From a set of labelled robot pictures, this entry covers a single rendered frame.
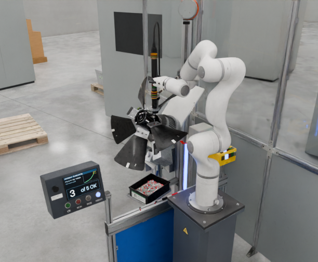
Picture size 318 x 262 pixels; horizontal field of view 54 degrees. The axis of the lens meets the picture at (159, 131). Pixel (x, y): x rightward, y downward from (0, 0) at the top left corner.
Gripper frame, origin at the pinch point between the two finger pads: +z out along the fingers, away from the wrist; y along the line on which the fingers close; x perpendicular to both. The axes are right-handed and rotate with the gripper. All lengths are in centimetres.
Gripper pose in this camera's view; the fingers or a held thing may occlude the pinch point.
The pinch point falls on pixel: (154, 78)
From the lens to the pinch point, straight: 202.7
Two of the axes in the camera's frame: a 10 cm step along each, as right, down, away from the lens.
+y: 8.3, -2.3, 5.1
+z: -5.6, -3.5, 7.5
